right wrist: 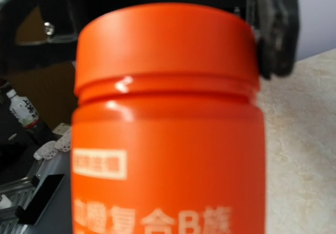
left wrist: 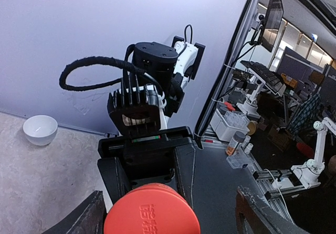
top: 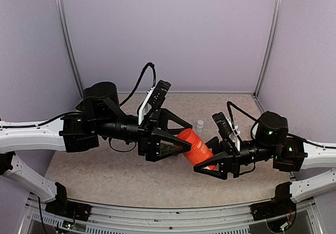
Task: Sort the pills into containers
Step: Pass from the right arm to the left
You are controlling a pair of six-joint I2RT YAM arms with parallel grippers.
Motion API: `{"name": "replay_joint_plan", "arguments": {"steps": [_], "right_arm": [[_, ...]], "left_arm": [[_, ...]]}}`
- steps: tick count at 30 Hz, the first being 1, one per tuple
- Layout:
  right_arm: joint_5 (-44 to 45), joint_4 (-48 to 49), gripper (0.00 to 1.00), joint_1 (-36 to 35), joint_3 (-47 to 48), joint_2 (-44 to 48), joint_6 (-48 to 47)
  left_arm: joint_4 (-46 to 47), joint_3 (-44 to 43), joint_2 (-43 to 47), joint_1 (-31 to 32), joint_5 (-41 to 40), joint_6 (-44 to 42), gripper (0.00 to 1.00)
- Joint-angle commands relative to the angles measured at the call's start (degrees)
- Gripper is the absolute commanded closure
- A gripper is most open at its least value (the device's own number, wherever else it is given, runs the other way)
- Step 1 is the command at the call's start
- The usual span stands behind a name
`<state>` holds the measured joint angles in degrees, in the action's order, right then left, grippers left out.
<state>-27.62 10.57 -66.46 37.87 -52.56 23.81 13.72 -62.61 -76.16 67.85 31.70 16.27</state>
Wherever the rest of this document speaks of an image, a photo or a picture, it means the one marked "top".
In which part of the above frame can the right aluminium frame post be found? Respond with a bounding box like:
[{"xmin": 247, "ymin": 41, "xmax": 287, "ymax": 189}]
[{"xmin": 253, "ymin": 0, "xmax": 283, "ymax": 99}]

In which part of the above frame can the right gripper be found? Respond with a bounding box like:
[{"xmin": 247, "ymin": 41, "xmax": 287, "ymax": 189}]
[{"xmin": 191, "ymin": 136, "xmax": 277, "ymax": 180}]

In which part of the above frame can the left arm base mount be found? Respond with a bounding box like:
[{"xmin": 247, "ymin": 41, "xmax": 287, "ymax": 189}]
[{"xmin": 45, "ymin": 200, "xmax": 91, "ymax": 222}]

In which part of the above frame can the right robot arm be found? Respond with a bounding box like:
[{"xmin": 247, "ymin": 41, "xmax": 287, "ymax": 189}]
[{"xmin": 194, "ymin": 111, "xmax": 335, "ymax": 215}]

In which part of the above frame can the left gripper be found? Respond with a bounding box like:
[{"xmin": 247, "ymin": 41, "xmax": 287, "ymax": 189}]
[{"xmin": 95, "ymin": 108, "xmax": 194, "ymax": 163}]

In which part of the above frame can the red bottle cap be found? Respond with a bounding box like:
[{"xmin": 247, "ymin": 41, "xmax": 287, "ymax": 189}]
[{"xmin": 176, "ymin": 128, "xmax": 198, "ymax": 144}]

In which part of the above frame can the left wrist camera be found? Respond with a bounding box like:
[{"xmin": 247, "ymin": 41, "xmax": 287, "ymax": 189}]
[{"xmin": 138, "ymin": 80, "xmax": 171, "ymax": 125}]

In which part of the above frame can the left aluminium frame post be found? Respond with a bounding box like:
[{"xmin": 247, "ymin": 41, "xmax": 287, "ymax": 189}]
[{"xmin": 55, "ymin": 0, "xmax": 83, "ymax": 99}]

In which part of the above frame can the aluminium frame post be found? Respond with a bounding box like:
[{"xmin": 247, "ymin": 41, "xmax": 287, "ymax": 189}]
[
  {"xmin": 55, "ymin": 0, "xmax": 83, "ymax": 99},
  {"xmin": 253, "ymin": 0, "xmax": 283, "ymax": 99}
]

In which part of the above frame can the front aluminium rail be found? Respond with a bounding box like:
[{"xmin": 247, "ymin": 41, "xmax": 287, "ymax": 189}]
[{"xmin": 18, "ymin": 190, "xmax": 323, "ymax": 234}]

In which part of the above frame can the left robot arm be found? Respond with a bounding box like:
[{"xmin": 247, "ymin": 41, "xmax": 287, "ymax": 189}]
[{"xmin": 1, "ymin": 80, "xmax": 191, "ymax": 216}]

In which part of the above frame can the small white pill bottle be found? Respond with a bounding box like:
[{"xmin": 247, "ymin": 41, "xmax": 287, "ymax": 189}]
[{"xmin": 196, "ymin": 120, "xmax": 204, "ymax": 133}]

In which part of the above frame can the green pill organizer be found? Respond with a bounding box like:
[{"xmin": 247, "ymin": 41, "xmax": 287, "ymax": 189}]
[{"xmin": 158, "ymin": 143, "xmax": 183, "ymax": 156}]

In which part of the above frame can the red pill bottle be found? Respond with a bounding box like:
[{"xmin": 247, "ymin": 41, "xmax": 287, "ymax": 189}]
[{"xmin": 183, "ymin": 136, "xmax": 214, "ymax": 166}]

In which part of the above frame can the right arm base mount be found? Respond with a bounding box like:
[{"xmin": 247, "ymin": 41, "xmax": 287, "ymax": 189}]
[{"xmin": 250, "ymin": 199, "xmax": 297, "ymax": 221}]

